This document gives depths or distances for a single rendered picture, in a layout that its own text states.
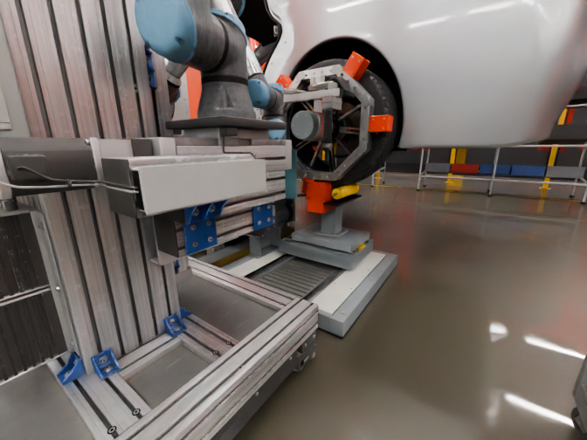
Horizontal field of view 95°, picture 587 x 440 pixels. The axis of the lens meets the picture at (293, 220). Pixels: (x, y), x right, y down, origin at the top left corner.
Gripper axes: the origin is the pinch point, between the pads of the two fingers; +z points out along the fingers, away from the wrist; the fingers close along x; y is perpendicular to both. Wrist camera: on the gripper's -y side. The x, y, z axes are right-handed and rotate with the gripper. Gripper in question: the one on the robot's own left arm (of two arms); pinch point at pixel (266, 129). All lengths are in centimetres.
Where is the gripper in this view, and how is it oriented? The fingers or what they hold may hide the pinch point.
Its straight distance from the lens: 134.8
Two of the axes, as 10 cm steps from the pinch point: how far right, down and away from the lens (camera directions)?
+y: 0.0, 9.7, 2.6
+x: 9.8, -0.5, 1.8
